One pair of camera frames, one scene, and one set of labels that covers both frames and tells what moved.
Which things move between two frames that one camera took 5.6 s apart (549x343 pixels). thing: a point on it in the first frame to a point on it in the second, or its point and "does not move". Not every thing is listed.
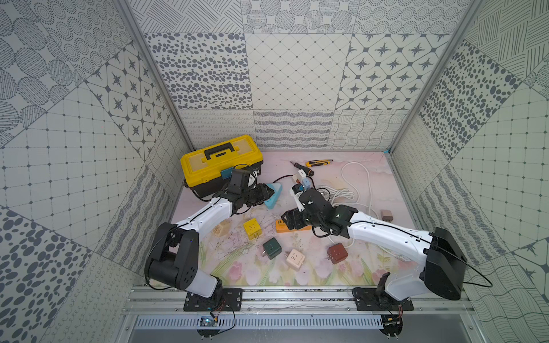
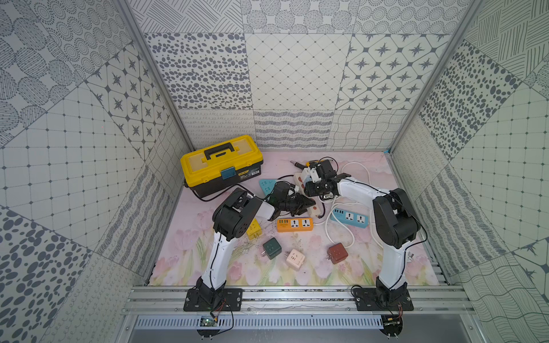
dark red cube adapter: (337, 253) does not move
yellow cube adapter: (252, 229) does not move
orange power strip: (281, 227) does not move
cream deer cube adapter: (295, 259) does not move
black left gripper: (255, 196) to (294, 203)
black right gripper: (293, 216) to (310, 191)
